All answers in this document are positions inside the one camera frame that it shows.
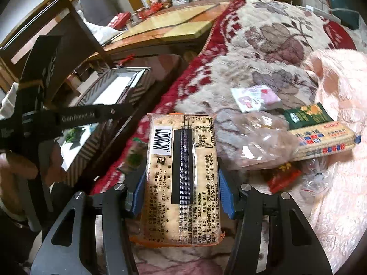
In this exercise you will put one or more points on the plush toys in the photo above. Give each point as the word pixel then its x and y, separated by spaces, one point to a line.
pixel 160 3

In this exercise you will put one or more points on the small red packet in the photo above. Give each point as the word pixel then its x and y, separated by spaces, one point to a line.
pixel 282 177

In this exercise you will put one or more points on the pink stool cushion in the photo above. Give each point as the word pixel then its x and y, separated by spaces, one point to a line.
pixel 163 68

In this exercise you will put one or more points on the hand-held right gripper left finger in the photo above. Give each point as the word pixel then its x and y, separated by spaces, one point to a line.
pixel 139 186

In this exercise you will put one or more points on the red box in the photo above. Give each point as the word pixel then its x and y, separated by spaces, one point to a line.
pixel 119 21

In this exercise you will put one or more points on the white plastic bag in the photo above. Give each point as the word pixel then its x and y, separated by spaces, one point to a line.
pixel 100 31

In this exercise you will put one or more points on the red tassel ornament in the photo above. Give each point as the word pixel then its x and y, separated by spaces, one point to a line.
pixel 126 60

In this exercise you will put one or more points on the white cloth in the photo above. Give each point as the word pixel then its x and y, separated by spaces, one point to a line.
pixel 7 98

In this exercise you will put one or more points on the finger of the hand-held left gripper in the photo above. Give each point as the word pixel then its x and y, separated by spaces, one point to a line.
pixel 86 116

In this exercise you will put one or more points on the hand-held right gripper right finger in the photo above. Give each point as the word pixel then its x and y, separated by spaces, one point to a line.
pixel 226 194

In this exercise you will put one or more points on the person's left hand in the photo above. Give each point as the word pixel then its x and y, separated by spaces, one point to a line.
pixel 10 177

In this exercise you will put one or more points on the white pink snack packet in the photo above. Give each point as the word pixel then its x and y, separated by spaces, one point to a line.
pixel 255 97

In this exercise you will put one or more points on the blue-ended cracker packet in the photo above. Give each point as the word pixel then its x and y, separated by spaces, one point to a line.
pixel 324 143

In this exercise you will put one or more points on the person's left forearm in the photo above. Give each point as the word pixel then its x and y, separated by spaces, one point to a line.
pixel 11 235

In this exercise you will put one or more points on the green leaf print packet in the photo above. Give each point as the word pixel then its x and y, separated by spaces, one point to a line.
pixel 75 134

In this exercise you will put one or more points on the clear bag of brown snacks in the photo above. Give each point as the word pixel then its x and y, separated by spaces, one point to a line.
pixel 258 140

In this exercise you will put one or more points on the grey refrigerator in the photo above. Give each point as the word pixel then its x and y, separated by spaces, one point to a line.
pixel 96 8

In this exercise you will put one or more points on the clear plastic wrapper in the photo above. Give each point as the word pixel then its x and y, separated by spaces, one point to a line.
pixel 318 179

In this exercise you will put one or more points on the dark wooden chair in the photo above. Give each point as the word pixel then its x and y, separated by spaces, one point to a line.
pixel 66 31

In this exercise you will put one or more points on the green print snack packet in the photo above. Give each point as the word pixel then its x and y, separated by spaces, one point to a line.
pixel 133 156

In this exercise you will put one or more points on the pink quilt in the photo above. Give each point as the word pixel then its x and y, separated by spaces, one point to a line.
pixel 344 177

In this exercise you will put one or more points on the wooden table with yellow top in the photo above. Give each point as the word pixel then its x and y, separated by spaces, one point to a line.
pixel 172 20

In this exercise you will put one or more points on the floral red beige blanket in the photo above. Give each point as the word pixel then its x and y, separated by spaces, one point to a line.
pixel 258 48

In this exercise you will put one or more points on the striped cardboard box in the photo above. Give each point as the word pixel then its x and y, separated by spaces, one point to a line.
pixel 111 88

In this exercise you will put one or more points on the cracker packet with orange edges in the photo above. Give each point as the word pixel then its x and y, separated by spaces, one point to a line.
pixel 172 212

